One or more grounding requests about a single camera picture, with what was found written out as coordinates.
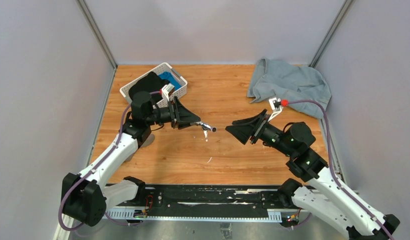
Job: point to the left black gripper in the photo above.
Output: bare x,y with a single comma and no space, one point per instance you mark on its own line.
180,116

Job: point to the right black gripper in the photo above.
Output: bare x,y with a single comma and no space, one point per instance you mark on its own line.
241,129

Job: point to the chrome water faucet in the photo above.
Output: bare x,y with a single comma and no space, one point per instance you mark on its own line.
207,128

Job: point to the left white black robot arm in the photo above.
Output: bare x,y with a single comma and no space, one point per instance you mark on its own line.
86,196

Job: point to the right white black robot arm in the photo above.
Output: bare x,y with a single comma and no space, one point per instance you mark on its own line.
340,207

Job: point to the blue cloth in basket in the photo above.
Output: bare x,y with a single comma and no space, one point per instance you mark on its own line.
170,78

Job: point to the black cloth in basket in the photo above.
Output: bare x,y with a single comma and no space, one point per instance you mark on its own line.
150,83

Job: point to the grey-blue denim garment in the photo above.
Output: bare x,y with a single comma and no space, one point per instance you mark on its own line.
304,86

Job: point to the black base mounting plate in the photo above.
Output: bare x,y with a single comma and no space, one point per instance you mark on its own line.
207,202

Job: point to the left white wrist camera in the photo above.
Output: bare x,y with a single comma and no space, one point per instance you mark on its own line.
167,91

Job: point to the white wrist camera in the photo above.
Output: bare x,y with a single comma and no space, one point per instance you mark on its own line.
167,91
276,106

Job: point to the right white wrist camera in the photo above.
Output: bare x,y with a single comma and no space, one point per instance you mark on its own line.
276,106

